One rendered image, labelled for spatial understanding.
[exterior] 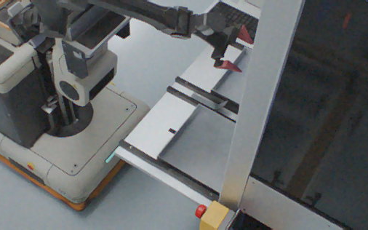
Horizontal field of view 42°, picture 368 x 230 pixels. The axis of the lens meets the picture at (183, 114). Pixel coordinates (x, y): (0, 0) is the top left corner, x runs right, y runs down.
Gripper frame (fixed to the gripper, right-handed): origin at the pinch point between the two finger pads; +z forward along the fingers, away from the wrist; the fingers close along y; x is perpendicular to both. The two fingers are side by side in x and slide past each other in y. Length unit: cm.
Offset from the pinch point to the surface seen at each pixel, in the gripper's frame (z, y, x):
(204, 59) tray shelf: 5.1, 6.6, 40.1
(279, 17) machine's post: -28, -15, -60
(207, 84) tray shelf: 7.2, -3.6, 33.1
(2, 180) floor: -29, -72, 141
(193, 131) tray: 5.2, -23.7, 23.5
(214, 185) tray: 13.3, -38.7, 9.7
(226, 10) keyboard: 13, 37, 58
